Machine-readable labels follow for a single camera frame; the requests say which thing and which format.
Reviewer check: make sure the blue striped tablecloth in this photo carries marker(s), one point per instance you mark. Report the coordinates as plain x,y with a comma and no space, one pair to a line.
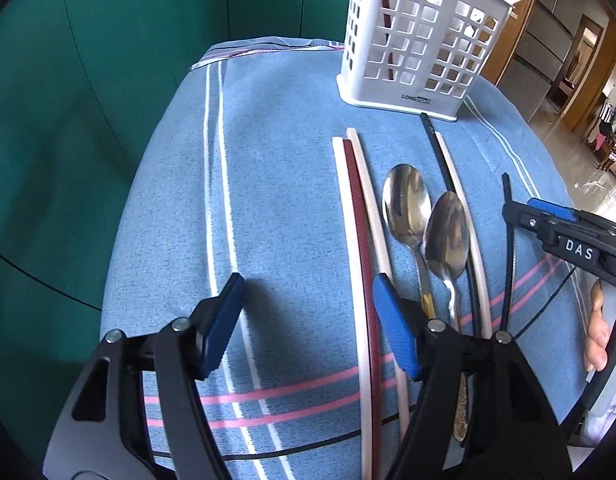
288,185

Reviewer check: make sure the wooden glass cabinet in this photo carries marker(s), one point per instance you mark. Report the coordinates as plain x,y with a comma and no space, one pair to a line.
512,45

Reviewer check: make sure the black chopstick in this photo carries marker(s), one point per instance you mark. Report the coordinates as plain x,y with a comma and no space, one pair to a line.
513,270
434,147

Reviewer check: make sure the dark red chopstick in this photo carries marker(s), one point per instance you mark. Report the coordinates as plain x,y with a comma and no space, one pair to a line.
371,340

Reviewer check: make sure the grey metal cabinet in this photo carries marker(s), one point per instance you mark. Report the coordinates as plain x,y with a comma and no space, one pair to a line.
547,50

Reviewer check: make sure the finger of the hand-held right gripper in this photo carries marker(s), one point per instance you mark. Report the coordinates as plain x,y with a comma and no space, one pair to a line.
552,209
520,216

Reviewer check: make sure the person's patterned clothing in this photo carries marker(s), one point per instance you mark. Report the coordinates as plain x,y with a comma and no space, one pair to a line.
607,410

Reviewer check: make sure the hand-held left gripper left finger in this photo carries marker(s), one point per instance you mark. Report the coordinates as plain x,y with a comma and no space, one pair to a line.
223,325

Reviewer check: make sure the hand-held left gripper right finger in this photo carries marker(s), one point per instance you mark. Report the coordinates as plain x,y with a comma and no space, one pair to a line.
395,330

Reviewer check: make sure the green cabinet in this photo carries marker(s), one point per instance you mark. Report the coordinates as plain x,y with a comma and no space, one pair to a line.
88,85

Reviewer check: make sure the white plastic utensil holder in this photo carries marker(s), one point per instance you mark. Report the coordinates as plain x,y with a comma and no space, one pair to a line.
382,92

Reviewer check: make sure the person's right hand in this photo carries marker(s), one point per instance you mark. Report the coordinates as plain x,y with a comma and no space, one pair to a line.
597,335

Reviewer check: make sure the hanging clothes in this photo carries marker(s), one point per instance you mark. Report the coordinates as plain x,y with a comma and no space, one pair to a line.
602,125

